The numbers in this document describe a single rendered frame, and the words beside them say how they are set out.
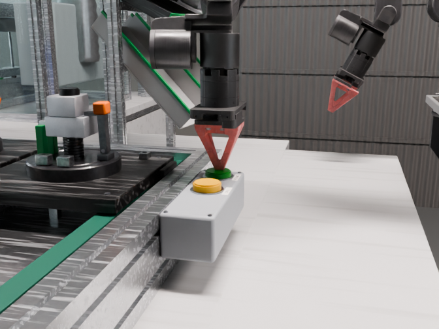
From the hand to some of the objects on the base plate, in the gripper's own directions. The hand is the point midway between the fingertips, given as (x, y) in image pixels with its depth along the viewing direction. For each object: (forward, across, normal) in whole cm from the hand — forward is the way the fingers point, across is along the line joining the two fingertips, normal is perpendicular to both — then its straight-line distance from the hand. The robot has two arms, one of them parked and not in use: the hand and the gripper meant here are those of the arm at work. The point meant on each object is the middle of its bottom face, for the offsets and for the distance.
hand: (219, 164), depth 76 cm
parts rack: (+12, +38, +34) cm, 52 cm away
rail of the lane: (+12, -26, +6) cm, 30 cm away
